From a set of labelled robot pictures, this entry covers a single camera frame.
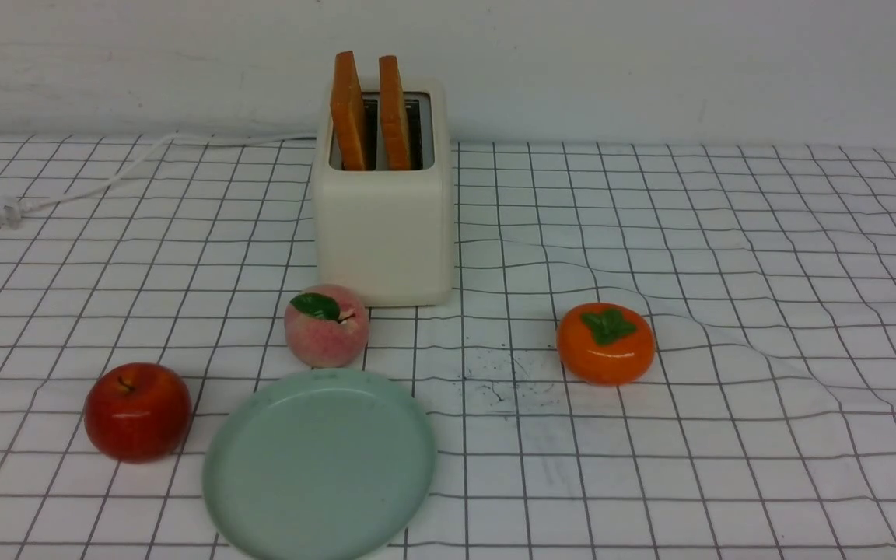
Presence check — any toast slice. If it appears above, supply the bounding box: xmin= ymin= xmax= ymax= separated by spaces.
xmin=330 ymin=51 xmax=369 ymax=171
xmin=378 ymin=54 xmax=413 ymax=171

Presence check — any cream white toaster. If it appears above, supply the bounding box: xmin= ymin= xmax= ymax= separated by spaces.
xmin=309 ymin=75 xmax=457 ymax=307

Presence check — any pink peach with leaf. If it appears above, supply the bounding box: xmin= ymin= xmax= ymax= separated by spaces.
xmin=283 ymin=284 xmax=370 ymax=368

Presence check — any orange persimmon with green leaf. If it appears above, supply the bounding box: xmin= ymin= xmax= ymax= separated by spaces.
xmin=557 ymin=302 xmax=657 ymax=386

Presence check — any light green plate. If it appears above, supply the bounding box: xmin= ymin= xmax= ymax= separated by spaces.
xmin=201 ymin=369 xmax=437 ymax=559

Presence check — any red apple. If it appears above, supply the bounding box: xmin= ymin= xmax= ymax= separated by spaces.
xmin=84 ymin=362 xmax=192 ymax=464

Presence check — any white grid tablecloth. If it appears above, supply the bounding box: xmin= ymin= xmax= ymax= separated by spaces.
xmin=0 ymin=135 xmax=896 ymax=559

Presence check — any white power cable with plug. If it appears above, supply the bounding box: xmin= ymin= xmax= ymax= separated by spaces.
xmin=0 ymin=132 xmax=317 ymax=229

